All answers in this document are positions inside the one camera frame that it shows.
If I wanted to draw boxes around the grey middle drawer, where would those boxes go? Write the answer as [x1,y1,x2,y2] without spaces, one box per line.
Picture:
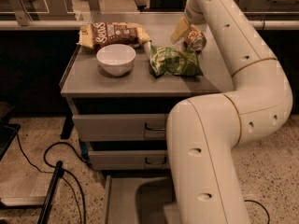
[88,150,169,170]

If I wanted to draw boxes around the grey top drawer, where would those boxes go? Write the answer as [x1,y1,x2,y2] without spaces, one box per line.
[73,114,167,142]

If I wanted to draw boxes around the grey bottom drawer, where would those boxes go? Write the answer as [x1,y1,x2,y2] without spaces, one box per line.
[102,175,180,224]

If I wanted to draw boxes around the white ceramic bowl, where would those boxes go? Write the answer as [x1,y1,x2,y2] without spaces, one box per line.
[96,44,136,77]

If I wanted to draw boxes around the dark object at left edge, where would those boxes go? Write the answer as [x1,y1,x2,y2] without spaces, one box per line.
[0,102,22,161]

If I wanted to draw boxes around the grey drawer cabinet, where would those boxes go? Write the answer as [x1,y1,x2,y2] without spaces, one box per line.
[59,12,235,224]

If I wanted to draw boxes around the black bar on floor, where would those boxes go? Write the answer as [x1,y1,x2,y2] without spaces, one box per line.
[37,161,63,224]

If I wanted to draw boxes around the black cable on right floor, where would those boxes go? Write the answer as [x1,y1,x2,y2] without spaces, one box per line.
[244,199,271,224]

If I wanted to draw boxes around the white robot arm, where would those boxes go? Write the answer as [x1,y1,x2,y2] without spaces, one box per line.
[166,0,292,224]

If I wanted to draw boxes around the grey drawer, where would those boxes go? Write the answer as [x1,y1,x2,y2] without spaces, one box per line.
[73,114,167,142]
[88,150,169,170]
[102,175,180,224]

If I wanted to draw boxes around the green chip bag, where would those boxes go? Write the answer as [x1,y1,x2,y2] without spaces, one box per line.
[150,46,202,77]

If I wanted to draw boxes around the brown yellow snack bag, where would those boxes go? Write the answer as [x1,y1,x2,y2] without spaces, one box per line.
[78,21,151,50]

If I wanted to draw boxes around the white horizontal rail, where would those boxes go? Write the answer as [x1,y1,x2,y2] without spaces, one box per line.
[0,21,299,31]

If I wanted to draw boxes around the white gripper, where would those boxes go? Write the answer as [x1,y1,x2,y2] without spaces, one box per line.
[170,0,206,44]

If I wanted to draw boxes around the orange soda can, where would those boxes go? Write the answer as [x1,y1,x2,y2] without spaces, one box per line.
[184,25,206,51]

